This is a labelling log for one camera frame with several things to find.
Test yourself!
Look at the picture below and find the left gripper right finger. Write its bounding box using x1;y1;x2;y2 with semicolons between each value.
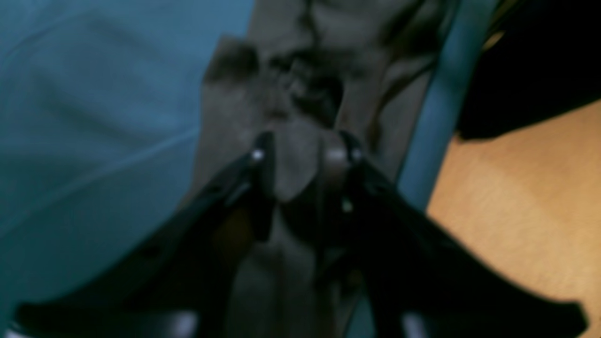
319;131;588;338

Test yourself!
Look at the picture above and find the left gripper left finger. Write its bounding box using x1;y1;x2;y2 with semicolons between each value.
14;132;275;338

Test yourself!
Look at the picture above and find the dark grey T-shirt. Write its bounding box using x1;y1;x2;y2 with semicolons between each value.
182;0;458;338

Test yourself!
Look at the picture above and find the blue table cloth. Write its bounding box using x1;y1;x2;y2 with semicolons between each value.
0;0;498;338

